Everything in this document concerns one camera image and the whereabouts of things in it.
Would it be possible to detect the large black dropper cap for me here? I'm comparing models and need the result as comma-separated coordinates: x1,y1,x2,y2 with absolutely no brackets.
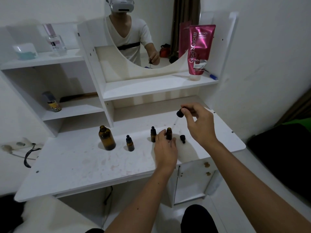
172,108,189,127

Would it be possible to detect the small yellow-label spray can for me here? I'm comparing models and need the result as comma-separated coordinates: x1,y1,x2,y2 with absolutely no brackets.
41,91,62,113

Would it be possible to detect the blue pen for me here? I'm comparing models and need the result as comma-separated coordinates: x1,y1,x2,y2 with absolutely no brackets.
205,69,218,81

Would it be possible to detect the thin black cable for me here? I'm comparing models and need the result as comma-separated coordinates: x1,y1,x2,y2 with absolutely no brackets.
104,186,113,205

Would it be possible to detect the large amber glass bottle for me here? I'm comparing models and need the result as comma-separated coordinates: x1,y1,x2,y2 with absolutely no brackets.
98,125,116,151

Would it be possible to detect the person's right hand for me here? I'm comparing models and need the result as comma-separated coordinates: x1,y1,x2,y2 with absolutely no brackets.
180,102,219,148

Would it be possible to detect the person's left hand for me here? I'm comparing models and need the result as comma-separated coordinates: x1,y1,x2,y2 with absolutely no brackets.
153,129,179,172

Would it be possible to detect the clear perfume bottle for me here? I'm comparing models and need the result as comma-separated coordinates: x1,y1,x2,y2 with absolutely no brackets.
42,23,67,57

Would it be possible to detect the person's right leg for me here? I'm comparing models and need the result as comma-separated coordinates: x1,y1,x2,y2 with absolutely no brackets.
180,204,219,233

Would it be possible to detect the white mattress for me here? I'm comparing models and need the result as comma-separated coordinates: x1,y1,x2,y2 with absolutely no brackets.
0,191,100,233

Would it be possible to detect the grey plug with cable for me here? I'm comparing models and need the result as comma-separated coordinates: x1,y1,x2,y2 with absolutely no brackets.
1,145,37,161

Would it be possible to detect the green cloth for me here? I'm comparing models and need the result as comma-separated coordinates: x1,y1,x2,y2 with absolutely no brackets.
283,117,311,133

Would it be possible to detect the pink cosmetic tube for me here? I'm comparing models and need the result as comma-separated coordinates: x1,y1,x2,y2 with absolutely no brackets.
187,24,216,81

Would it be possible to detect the round wall mirror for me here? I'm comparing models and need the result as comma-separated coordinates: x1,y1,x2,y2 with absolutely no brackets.
104,0,202,69

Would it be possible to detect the brown comb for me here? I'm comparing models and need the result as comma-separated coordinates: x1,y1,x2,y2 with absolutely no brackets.
59,93,99,103

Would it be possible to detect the black cloth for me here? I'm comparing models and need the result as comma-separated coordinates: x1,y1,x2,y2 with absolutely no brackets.
0,194,26,233

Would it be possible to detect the white wall socket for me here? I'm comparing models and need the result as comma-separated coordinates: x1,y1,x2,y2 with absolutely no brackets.
0,138,33,151

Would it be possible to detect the white vanity desk with shelves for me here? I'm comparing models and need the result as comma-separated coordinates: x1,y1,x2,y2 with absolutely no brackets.
0,11,246,226

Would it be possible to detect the coiled black cable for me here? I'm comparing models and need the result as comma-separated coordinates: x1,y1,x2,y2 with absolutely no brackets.
23,143,42,169

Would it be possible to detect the white teal cream jar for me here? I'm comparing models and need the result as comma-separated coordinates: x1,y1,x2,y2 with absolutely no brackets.
12,43,37,61

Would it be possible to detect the person's left forearm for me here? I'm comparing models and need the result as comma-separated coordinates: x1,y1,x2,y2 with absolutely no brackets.
104,166,178,233

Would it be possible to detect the large black fabric item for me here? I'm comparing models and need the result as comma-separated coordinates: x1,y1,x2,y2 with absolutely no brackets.
247,123,311,202

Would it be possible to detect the person's right forearm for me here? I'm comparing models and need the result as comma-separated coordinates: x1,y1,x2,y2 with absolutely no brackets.
206,139,311,233

